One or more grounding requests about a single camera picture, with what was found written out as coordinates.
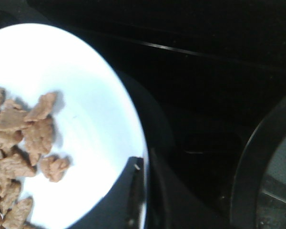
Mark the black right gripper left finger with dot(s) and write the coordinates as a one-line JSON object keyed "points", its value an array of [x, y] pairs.
{"points": [[123, 206]]}

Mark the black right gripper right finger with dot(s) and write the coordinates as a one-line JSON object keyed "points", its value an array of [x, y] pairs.
{"points": [[171, 205]]}

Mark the light blue plate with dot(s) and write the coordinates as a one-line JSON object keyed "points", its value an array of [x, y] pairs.
{"points": [[95, 122]]}

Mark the brown meat pieces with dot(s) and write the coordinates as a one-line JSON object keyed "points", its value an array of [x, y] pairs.
{"points": [[26, 139]]}

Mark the black right pan support grate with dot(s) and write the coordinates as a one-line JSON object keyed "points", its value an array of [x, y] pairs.
{"points": [[255, 158]]}

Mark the black glass gas cooktop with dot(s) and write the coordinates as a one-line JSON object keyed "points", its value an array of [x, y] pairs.
{"points": [[202, 73]]}

